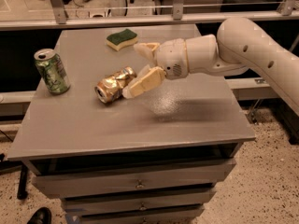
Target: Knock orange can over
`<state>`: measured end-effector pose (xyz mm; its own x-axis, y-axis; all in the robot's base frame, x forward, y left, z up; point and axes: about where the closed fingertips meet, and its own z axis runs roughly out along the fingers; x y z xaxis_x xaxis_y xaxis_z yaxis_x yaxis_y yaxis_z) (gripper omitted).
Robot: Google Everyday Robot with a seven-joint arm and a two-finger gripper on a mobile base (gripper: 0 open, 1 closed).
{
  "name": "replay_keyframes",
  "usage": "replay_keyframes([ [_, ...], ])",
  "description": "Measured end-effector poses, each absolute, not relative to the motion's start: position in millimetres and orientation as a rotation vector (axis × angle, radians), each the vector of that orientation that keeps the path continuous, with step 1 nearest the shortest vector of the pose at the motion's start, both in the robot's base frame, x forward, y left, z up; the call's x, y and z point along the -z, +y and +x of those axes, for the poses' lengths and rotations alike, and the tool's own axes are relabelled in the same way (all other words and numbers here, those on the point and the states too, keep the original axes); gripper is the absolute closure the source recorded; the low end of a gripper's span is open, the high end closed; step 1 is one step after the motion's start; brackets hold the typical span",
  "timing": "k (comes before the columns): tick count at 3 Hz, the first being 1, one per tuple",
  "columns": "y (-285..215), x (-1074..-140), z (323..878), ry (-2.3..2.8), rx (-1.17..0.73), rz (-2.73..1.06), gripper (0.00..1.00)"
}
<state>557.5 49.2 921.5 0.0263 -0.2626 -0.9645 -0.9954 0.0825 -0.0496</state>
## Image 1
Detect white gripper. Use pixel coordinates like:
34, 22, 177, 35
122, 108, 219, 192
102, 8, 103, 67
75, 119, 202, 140
122, 38, 189, 99

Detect orange soda can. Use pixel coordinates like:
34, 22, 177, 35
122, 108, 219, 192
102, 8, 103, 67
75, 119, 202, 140
94, 66, 136, 104

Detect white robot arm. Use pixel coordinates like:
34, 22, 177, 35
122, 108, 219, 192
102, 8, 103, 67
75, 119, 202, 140
122, 18, 299, 114

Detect green soda can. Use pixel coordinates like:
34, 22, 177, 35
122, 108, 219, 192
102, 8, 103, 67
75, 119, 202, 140
34, 49, 70, 94

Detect green yellow sponge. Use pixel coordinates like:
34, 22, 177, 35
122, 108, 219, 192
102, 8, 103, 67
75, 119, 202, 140
106, 29, 137, 51

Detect grey drawer cabinet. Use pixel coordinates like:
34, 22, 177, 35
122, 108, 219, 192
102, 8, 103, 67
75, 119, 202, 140
8, 29, 254, 224

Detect black stand leg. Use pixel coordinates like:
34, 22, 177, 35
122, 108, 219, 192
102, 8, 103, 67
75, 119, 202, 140
17, 165, 28, 200

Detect black shoe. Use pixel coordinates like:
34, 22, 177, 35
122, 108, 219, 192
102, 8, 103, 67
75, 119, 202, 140
27, 207, 51, 224

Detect metal railing frame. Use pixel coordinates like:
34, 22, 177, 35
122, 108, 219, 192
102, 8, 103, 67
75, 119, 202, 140
0, 0, 299, 31

